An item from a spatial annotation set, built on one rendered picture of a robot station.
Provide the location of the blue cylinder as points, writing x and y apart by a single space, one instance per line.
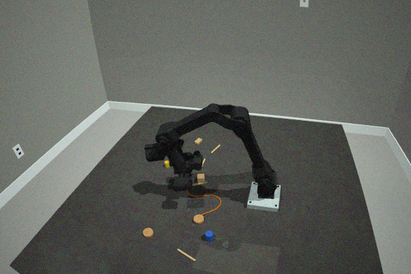
209 236

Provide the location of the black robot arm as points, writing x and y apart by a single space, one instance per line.
168 142

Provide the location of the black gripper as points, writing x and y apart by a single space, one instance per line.
184 179

